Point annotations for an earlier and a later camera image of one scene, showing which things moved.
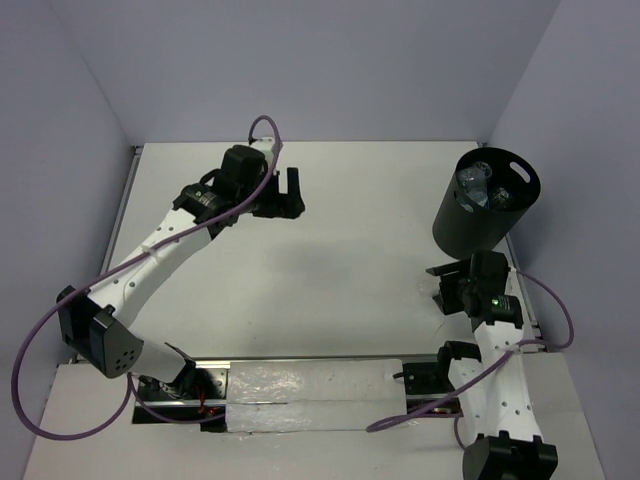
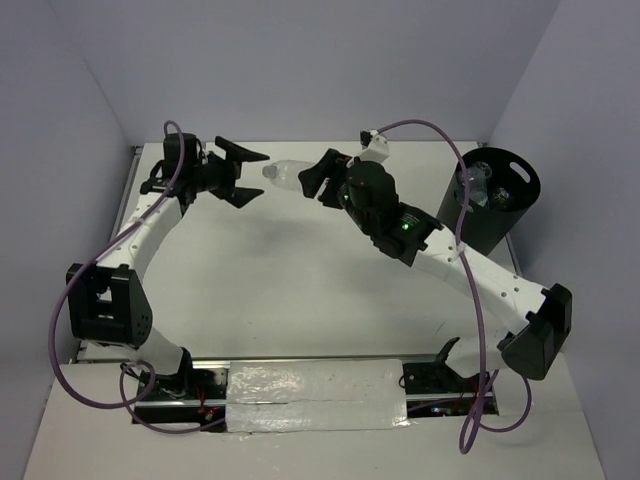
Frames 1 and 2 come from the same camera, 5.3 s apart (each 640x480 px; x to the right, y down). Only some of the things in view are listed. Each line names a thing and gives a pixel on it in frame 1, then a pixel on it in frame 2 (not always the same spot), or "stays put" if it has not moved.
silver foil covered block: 313,395 stays put
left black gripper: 286,206 → 237,196
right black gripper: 446,301 → 330,163
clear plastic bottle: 485,167 stays put
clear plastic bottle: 500,198 stays put
